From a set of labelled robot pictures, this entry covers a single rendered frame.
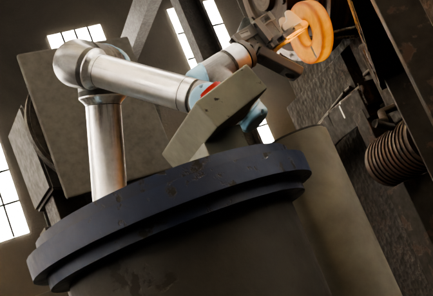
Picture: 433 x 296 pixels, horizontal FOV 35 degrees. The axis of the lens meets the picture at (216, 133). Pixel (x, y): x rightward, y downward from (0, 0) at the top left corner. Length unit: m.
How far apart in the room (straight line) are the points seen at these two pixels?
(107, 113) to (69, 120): 2.91
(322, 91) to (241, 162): 1.69
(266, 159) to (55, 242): 0.21
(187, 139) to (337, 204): 0.27
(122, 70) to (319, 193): 0.56
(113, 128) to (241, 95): 0.69
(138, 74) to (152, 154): 3.20
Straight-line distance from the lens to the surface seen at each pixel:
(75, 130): 4.56
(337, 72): 2.21
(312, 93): 2.37
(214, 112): 1.00
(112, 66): 1.51
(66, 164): 4.46
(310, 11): 1.67
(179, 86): 1.42
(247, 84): 1.04
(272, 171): 0.65
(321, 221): 1.14
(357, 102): 1.98
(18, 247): 11.91
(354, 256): 1.14
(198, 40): 9.64
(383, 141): 1.67
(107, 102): 1.67
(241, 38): 1.61
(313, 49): 1.69
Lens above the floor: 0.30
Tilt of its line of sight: 13 degrees up
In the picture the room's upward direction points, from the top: 22 degrees counter-clockwise
